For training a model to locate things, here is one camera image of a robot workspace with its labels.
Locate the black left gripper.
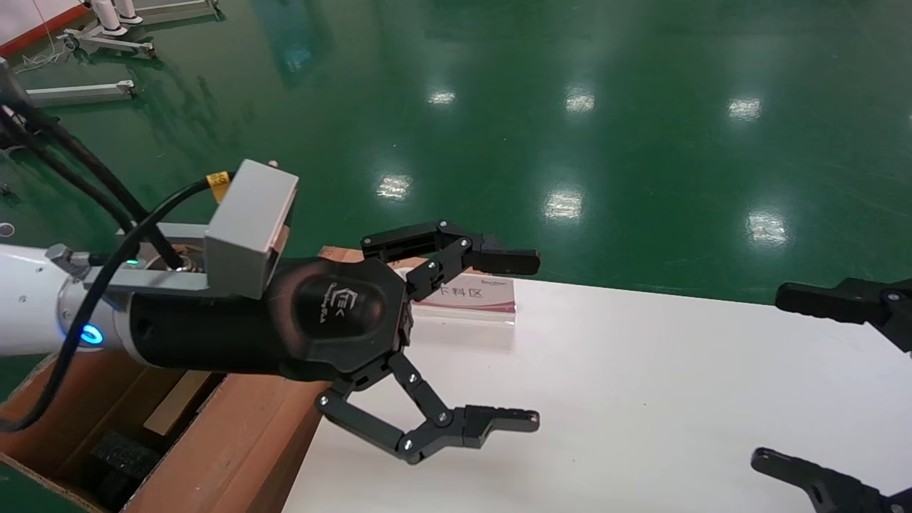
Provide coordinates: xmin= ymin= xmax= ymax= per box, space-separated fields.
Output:
xmin=128 ymin=219 xmax=541 ymax=465

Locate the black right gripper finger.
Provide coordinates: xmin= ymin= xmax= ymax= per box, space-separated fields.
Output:
xmin=750 ymin=449 xmax=912 ymax=513
xmin=775 ymin=279 xmax=912 ymax=355

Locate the small cardboard box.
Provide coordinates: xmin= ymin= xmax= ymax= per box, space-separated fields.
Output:
xmin=142 ymin=369 xmax=214 ymax=437

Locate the large open cardboard box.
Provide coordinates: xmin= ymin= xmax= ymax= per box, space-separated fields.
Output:
xmin=0 ymin=246 xmax=492 ymax=513

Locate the acrylic sign with red stripe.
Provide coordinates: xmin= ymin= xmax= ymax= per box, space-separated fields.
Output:
xmin=410 ymin=274 xmax=517 ymax=327

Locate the black foam padding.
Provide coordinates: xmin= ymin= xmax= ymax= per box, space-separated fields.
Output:
xmin=85 ymin=427 xmax=168 ymax=508

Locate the white metal stand base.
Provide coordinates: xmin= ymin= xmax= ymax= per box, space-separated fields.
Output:
xmin=58 ymin=0 xmax=222 ymax=59

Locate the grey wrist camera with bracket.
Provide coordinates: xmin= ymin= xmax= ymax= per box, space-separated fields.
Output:
xmin=118 ymin=159 xmax=300 ymax=300

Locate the long black yellow-tagged cable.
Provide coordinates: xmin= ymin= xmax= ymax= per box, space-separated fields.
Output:
xmin=0 ymin=171 xmax=236 ymax=433

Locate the short black looped cable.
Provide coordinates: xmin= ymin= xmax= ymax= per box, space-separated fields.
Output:
xmin=0 ymin=100 xmax=187 ymax=271

